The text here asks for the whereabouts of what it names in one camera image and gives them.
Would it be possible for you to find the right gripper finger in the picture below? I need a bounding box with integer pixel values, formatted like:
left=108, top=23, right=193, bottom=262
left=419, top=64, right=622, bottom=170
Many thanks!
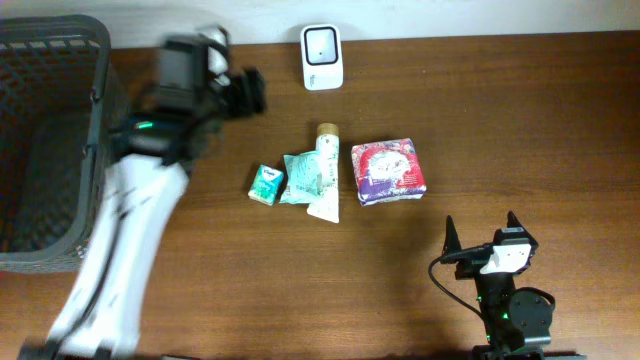
left=442, top=215, right=462, bottom=255
left=506, top=211, right=523, bottom=228

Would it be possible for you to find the white floral cream tube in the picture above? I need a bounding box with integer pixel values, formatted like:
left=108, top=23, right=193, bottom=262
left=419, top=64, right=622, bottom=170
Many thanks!
left=307, top=123, right=340, bottom=223

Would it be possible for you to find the small teal tissue pack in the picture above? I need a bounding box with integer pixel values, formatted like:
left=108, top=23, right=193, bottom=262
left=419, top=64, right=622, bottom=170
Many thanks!
left=248, top=165, right=284, bottom=206

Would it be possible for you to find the red purple tissue pack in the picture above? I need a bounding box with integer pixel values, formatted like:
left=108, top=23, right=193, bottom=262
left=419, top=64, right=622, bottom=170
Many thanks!
left=351, top=138, right=427, bottom=206

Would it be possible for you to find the teal wet wipes pack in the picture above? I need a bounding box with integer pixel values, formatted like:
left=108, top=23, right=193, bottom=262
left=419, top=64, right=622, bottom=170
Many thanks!
left=280, top=151, right=322, bottom=204

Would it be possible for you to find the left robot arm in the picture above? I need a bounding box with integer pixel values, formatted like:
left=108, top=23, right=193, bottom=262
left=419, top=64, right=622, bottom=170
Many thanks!
left=19, top=26, right=266, bottom=359

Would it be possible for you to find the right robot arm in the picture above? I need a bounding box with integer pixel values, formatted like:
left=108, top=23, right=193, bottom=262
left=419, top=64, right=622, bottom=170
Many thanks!
left=428, top=212, right=583, bottom=360

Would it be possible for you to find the white barcode scanner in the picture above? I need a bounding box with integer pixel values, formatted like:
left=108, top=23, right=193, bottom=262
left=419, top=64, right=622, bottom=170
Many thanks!
left=300, top=24, right=344, bottom=91

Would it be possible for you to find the dark grey plastic basket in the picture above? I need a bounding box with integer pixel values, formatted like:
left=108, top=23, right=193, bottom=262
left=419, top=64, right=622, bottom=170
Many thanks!
left=1, top=15, right=129, bottom=273

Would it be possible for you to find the right black camera cable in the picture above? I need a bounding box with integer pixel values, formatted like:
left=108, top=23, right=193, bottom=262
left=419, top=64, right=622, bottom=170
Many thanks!
left=427, top=244, right=494, bottom=326

